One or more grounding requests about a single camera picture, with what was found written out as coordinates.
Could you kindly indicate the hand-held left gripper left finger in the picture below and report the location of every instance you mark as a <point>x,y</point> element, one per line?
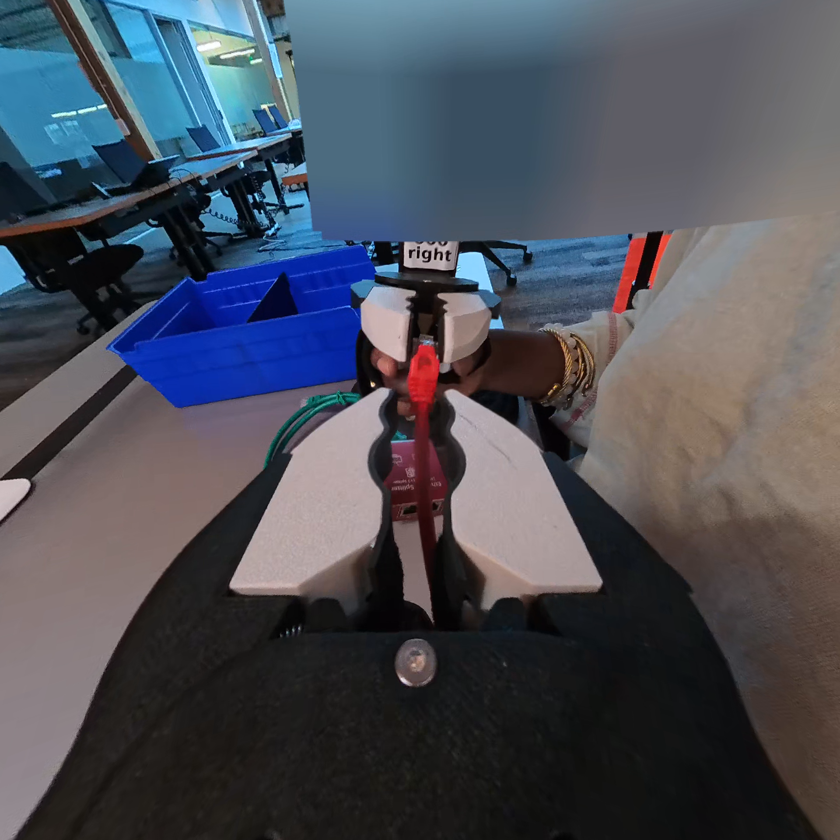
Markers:
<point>308,525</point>

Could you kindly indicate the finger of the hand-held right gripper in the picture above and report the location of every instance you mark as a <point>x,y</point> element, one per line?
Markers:
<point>466,328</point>
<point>387,325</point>

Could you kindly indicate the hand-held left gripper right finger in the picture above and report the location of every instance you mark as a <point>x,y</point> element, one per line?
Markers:
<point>525,525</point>

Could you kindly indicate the red ethernet splitter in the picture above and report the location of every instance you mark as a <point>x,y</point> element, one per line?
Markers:
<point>407,479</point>

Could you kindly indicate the blue plastic bin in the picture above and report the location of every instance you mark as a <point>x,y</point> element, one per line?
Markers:
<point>229,367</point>

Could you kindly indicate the person's right forearm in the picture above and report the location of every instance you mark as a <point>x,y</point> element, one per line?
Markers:
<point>623,354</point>

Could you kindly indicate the wooden top office desk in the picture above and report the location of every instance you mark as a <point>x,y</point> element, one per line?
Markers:
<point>79,213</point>
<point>223,154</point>

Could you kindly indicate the person's right hand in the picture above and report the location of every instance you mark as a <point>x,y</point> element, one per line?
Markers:
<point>505,361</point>

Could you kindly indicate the black office chair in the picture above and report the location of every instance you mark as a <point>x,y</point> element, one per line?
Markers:
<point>499,248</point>
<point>98,269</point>

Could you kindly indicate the black bin divider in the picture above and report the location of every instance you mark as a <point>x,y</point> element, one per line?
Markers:
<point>279,305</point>

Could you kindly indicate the person's beige sweatshirt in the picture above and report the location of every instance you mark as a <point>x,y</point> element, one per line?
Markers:
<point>722,459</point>

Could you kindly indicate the white document stand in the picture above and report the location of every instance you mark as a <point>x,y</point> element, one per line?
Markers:
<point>12,499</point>

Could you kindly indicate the orange black frame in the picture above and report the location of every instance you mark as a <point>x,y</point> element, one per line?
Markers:
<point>623,289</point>

